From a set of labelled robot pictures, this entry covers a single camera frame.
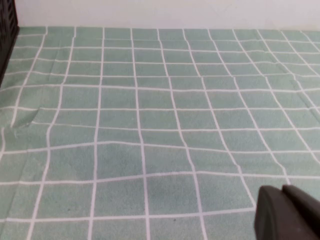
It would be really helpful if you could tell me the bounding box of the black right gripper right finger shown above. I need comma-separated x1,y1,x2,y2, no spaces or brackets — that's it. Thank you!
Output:
282,184,320,216

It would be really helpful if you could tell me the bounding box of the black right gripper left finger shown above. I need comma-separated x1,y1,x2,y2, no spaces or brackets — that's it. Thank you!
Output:
254,185,320,240

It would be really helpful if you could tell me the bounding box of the black perforated plastic book holder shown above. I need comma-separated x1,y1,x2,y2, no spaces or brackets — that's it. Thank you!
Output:
0,0,21,86

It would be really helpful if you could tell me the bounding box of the green white-grid tablecloth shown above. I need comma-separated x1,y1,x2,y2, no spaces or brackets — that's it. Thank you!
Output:
0,26,320,240

